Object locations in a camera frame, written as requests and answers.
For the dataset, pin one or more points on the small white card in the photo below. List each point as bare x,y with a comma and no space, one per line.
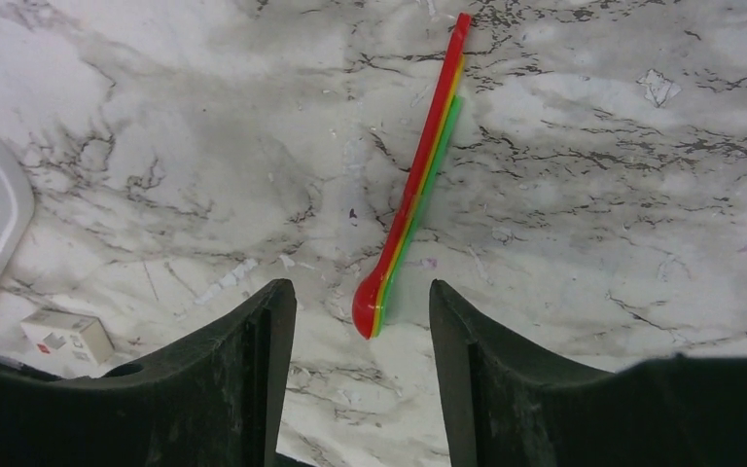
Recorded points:
69,337

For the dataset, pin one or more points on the red orange spatula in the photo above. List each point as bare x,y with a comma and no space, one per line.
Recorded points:
370,302

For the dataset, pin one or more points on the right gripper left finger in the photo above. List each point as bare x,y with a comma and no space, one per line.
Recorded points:
212,398

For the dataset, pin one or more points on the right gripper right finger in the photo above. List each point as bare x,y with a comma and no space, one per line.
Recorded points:
507,401

